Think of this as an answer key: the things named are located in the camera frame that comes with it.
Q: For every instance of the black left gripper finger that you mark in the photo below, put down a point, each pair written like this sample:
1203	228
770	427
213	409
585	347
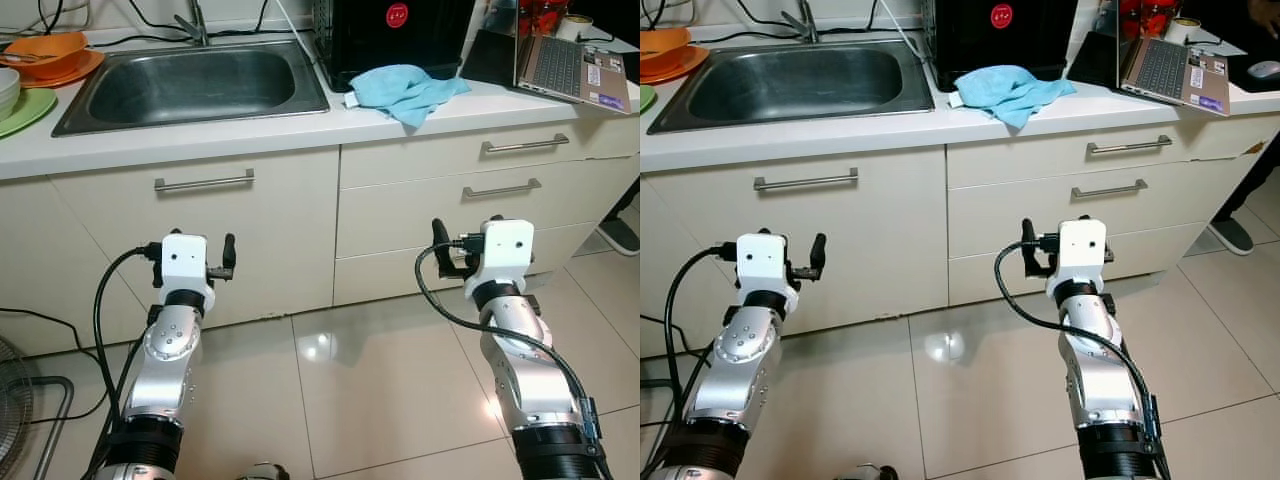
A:
819	250
230	250

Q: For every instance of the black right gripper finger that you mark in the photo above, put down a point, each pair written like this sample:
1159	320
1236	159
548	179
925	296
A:
1028	240
440	240

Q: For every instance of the light green plate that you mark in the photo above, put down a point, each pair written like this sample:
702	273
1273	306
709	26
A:
646	98
30	110

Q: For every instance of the white bowl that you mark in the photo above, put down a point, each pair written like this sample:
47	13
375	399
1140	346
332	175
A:
8	95

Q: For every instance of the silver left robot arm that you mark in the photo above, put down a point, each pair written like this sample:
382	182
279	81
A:
745	350
165	350

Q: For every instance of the cream kitchen cabinet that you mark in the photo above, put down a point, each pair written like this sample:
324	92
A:
280	230
900	230

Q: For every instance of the light blue cloth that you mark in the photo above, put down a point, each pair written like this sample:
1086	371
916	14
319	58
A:
1010	90
400	90

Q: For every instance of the stainless steel sink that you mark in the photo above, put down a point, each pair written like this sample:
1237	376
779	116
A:
190	90
790	90

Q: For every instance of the person in dark trousers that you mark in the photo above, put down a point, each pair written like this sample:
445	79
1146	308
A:
622	238
1232	238

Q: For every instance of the black flat box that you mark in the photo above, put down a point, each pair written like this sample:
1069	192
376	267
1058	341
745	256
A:
490	60
1095	60

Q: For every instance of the black appliance with red sticker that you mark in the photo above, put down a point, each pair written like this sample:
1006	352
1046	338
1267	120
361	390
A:
400	50
1000	50

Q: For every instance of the open silver laptop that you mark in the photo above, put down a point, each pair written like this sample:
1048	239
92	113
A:
1170	70
570	70

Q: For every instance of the chrome faucet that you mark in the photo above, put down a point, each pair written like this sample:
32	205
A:
198	30
805	28

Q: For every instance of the orange plate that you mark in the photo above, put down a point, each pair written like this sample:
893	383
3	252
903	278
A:
690	65
85	70

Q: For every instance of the grey floor fan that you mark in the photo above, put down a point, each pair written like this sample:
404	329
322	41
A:
12	400

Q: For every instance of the red printed canister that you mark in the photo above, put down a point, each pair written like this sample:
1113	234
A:
540	15
1145	15

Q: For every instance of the small white cup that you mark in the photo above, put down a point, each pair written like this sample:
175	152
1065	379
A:
575	28
1185	30

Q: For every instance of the orange bowl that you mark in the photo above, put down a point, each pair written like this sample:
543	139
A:
660	42
50	48

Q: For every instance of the black mouse pad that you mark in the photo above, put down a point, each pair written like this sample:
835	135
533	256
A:
1240	82

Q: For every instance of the white computer mouse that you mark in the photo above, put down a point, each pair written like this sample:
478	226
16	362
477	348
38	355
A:
1265	69

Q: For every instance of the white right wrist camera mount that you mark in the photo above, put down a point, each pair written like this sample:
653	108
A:
505	250
1082	250

